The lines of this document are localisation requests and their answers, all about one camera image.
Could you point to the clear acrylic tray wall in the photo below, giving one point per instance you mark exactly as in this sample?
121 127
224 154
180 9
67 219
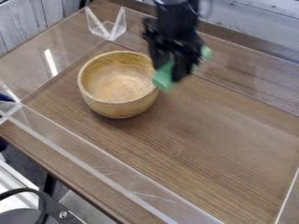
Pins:
100 174

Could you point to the clear acrylic corner bracket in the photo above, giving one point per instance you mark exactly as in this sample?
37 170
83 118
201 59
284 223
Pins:
107 30

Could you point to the black table leg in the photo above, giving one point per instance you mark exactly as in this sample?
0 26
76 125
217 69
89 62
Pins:
49 184

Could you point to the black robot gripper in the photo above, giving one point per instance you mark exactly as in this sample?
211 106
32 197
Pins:
171 36

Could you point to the green rectangular block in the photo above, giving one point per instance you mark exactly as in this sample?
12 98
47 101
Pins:
161 78

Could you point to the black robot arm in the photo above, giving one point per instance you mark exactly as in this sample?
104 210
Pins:
176 2

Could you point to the black metal bracket with screw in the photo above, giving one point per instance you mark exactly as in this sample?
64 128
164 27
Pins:
55 213

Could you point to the brown wooden bowl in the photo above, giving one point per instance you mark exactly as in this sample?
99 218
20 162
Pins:
115 84

